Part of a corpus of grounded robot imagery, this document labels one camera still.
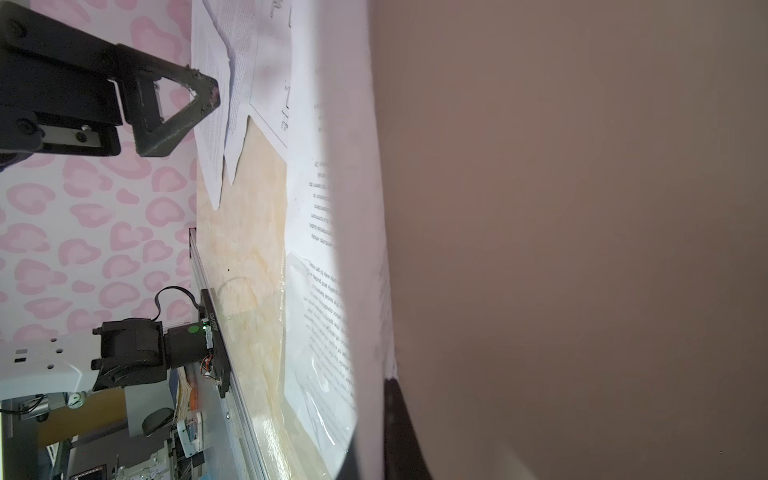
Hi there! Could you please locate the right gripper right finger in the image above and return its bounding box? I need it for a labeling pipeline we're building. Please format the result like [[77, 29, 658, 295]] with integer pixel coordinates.
[[381, 378, 432, 480]]

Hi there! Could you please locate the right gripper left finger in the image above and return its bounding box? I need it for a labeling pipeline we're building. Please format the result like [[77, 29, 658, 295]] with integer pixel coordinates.
[[1, 1, 205, 169]]

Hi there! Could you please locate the large text sheet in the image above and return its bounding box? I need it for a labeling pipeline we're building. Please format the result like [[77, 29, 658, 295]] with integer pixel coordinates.
[[284, 1, 389, 479]]

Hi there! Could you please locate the beige paper folder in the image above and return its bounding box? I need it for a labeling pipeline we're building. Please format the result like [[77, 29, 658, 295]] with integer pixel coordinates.
[[371, 1, 767, 479]]

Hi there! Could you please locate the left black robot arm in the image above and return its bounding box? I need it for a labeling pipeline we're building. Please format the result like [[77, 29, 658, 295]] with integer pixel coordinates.
[[1, 318, 212, 400]]

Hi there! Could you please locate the text sheet behind left gripper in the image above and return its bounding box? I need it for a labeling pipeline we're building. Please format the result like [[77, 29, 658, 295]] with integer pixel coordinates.
[[191, 1, 231, 210]]

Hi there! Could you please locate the diagram sheet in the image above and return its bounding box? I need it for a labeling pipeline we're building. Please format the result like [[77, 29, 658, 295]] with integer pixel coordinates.
[[219, 1, 292, 182]]

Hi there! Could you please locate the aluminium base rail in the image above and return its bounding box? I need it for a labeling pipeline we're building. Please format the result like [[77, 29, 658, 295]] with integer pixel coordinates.
[[189, 227, 269, 479]]

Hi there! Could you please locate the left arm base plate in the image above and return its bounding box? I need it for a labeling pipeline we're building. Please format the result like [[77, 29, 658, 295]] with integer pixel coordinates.
[[198, 289, 232, 399]]

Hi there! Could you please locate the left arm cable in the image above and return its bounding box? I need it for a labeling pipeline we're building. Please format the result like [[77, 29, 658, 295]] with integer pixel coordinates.
[[149, 285, 206, 322]]

